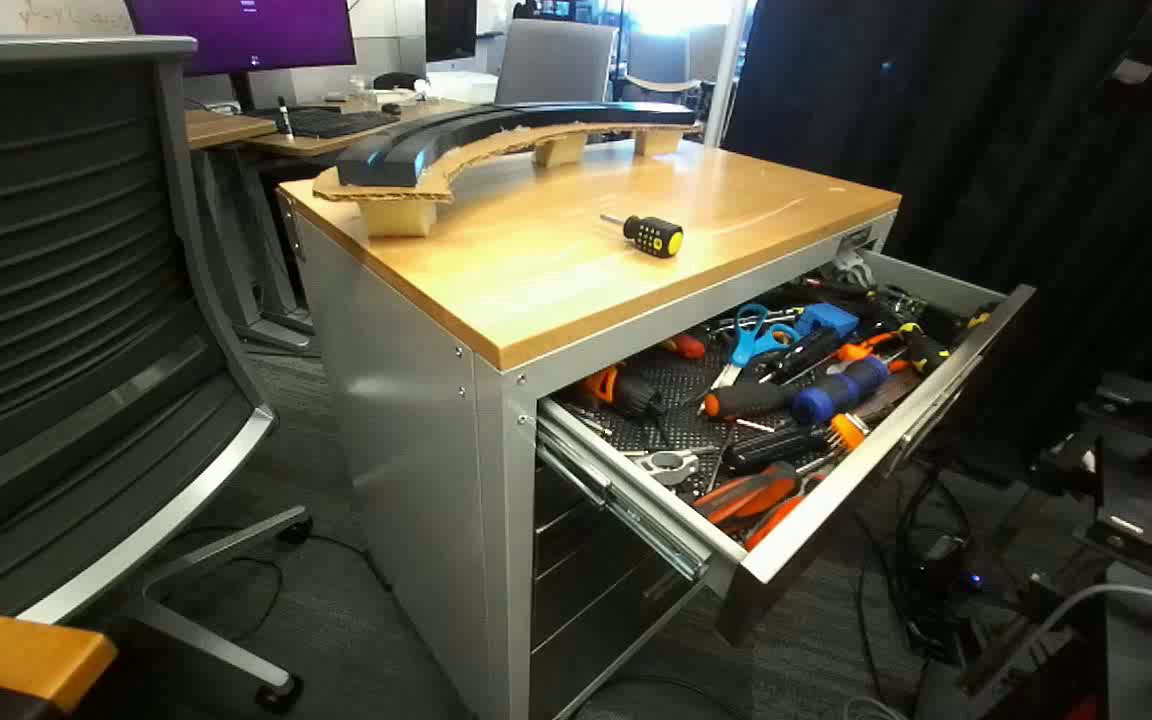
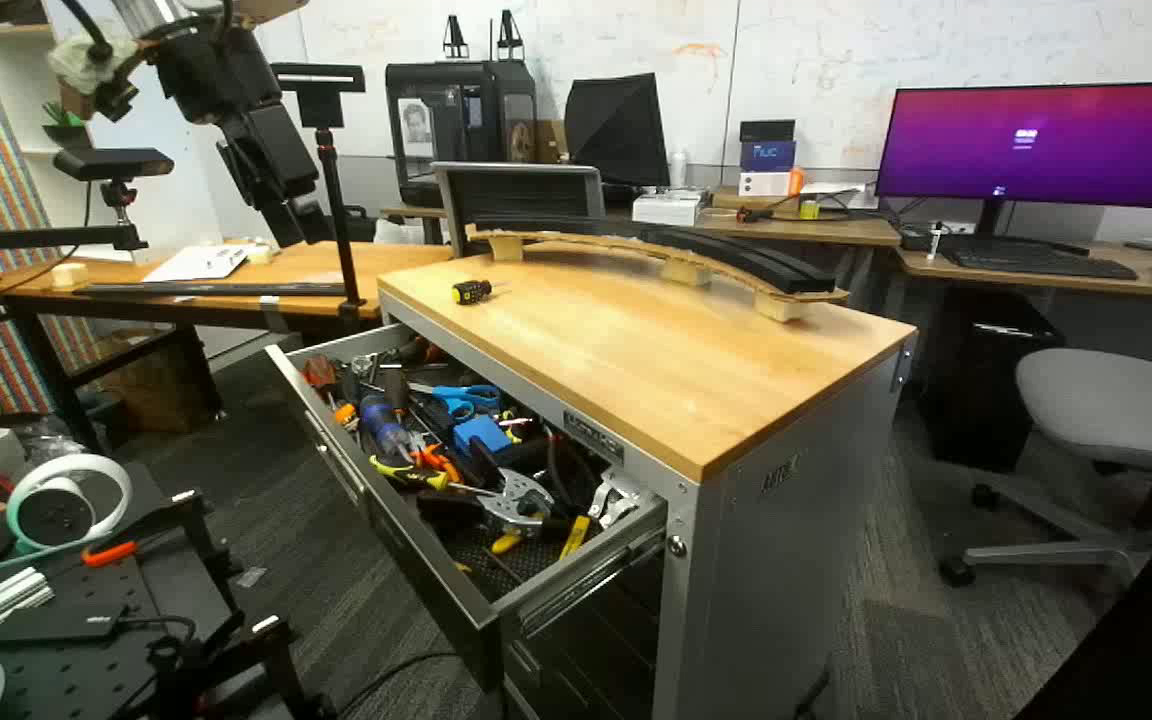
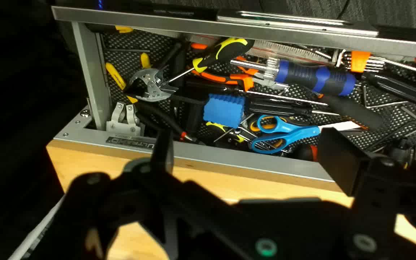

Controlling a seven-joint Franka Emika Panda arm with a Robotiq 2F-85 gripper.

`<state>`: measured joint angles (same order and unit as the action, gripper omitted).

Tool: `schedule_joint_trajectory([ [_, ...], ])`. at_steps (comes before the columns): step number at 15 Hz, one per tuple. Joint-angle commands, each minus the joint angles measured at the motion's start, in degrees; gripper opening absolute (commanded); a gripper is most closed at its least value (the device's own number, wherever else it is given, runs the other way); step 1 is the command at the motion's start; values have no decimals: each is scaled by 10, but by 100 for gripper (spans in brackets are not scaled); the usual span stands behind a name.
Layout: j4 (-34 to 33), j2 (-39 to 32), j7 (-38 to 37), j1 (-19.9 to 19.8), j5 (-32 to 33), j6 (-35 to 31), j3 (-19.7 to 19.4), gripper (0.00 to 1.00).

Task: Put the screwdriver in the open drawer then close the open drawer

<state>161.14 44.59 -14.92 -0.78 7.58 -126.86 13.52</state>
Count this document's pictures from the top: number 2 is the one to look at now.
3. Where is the black computer monitor back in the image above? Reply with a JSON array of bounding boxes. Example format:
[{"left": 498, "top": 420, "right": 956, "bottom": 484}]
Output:
[{"left": 562, "top": 74, "right": 666, "bottom": 196}]

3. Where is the tool drawer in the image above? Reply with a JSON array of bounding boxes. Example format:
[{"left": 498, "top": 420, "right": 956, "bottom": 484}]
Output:
[{"left": 267, "top": 324, "right": 666, "bottom": 706}]

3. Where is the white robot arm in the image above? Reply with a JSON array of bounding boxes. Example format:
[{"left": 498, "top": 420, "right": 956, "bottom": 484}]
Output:
[{"left": 47, "top": 0, "right": 321, "bottom": 246}]

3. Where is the black camera tripod stand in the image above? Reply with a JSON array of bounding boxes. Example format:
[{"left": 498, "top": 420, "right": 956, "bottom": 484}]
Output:
[{"left": 275, "top": 64, "right": 363, "bottom": 313}]

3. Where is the orange handled tool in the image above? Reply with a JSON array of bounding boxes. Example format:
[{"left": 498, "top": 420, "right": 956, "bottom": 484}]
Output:
[{"left": 410, "top": 440, "right": 461, "bottom": 489}]

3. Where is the grey office chair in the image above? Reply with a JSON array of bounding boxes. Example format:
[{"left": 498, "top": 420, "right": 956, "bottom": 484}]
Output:
[{"left": 938, "top": 349, "right": 1152, "bottom": 589}]

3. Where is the black keyboard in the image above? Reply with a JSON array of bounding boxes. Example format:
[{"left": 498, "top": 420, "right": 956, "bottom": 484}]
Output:
[{"left": 956, "top": 251, "right": 1137, "bottom": 281}]

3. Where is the purple widescreen monitor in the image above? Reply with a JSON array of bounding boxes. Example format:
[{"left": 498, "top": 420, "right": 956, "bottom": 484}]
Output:
[{"left": 874, "top": 86, "right": 1152, "bottom": 208}]

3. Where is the black 3D printer box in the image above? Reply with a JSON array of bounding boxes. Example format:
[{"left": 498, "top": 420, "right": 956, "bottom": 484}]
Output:
[{"left": 385, "top": 60, "right": 537, "bottom": 203}]

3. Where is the curved black wooden track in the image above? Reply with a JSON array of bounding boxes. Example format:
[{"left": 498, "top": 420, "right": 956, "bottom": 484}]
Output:
[{"left": 466, "top": 227, "right": 844, "bottom": 324}]

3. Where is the white tape roll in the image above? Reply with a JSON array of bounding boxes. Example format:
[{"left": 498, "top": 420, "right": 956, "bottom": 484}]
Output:
[{"left": 7, "top": 451, "right": 131, "bottom": 547}]

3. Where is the grey chair backrest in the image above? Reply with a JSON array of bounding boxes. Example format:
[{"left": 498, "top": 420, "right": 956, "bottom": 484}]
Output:
[{"left": 431, "top": 161, "right": 608, "bottom": 251}]

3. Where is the long wooden desk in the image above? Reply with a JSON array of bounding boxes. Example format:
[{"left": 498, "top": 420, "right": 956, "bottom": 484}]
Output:
[{"left": 0, "top": 212, "right": 1152, "bottom": 324}]

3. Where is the grey metal tool cabinet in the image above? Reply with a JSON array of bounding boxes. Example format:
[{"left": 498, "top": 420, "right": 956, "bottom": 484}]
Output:
[{"left": 379, "top": 258, "right": 913, "bottom": 720}]

